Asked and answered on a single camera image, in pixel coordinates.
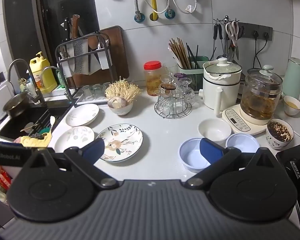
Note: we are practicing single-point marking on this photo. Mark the yellow detergent bottle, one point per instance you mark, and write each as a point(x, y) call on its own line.
point(43, 76)

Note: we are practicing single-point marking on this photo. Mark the small light blue bowl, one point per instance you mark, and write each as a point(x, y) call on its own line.
point(242, 142)

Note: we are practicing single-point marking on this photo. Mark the cluster of patterned glass cups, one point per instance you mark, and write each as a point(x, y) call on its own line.
point(168, 102)

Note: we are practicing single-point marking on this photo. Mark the green sponge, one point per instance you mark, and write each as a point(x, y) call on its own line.
point(45, 130)

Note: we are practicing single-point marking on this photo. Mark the black metal knife rack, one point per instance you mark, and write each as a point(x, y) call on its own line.
point(112, 63)

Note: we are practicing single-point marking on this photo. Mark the black countertop appliance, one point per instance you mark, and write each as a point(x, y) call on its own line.
point(297, 160)

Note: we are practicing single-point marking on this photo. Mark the white leaf-patterned plate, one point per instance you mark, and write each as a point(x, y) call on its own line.
point(82, 115)
point(72, 137)

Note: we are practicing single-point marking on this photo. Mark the white spoon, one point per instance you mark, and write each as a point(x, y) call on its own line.
point(52, 121)

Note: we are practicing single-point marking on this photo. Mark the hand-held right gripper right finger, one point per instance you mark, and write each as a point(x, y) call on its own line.
point(210, 152)

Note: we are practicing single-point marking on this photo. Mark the plain white bowl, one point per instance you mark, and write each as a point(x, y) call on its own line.
point(213, 130)

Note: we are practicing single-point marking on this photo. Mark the red-lidded clear jar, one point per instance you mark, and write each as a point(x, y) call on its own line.
point(152, 80)

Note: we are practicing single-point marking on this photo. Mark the glass kettle jug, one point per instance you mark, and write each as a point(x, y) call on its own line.
point(261, 97)

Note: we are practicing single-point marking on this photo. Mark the enoki mushroom bunch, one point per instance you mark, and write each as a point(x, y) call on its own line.
point(122, 90)

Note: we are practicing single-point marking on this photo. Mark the mint green electric kettle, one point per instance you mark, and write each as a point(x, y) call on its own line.
point(296, 80)

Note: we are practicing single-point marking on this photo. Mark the white floral plate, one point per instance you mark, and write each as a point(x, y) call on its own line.
point(125, 140)

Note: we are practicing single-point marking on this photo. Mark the plain steel wide knife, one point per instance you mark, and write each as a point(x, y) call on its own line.
point(106, 60)

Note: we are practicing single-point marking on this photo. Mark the white drain tray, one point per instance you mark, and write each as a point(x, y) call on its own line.
point(90, 102)

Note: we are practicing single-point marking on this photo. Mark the dark window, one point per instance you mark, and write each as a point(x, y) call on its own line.
point(52, 10)

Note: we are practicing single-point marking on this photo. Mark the green bottle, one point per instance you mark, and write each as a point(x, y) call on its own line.
point(62, 80)

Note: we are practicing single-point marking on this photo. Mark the yellow cloth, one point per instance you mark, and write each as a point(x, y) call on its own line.
point(33, 142)

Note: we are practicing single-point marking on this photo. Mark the dark wall power strip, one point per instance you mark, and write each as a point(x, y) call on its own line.
point(247, 27)

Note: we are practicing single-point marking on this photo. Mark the white electric cooking pot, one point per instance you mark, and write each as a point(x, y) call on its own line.
point(220, 92)

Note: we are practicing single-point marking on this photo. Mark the brown wooden cutting board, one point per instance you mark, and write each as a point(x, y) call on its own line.
point(118, 55)

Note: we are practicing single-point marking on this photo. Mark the patterned bowl with dark residue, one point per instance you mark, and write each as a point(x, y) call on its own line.
point(273, 142)

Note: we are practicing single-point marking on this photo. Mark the white box appliance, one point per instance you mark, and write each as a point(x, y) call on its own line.
point(0, 100)

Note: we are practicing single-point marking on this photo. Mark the black kitchen sink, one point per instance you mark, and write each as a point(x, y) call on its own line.
point(17, 127)

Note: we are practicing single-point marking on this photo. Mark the small grey faucet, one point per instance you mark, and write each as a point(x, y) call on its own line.
point(50, 67)

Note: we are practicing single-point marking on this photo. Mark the large light blue bowl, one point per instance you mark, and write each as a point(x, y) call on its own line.
point(190, 155)

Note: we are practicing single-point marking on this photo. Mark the steel ladle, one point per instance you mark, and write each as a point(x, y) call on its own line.
point(221, 56)

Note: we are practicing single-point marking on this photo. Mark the steel pot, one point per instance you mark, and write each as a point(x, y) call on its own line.
point(17, 101)

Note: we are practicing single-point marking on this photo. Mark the white ceramic bowl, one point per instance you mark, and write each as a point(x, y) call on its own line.
point(122, 111)

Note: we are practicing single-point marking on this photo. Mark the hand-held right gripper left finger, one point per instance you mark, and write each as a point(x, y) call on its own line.
point(95, 148)

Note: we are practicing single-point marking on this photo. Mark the green chopstick holder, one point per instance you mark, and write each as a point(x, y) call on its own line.
point(202, 60)

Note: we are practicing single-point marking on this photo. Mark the bundle of black chopsticks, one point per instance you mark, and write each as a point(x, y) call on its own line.
point(196, 55)

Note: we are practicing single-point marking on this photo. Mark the bundle of wooden chopsticks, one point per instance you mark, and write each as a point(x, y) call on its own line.
point(180, 55)

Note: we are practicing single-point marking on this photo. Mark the tall grey faucet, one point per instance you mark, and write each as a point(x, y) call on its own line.
point(20, 60)

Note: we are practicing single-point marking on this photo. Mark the small white tea cup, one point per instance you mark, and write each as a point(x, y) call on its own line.
point(292, 110)

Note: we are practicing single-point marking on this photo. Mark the clear drinking glass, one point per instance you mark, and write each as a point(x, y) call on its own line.
point(105, 87)
point(97, 91)
point(87, 92)

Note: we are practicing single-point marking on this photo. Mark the hammered steel cleaver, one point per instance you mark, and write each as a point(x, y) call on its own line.
point(80, 57)

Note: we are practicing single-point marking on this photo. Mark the blue pipe flange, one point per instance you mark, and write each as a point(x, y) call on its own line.
point(170, 14)
point(139, 18)

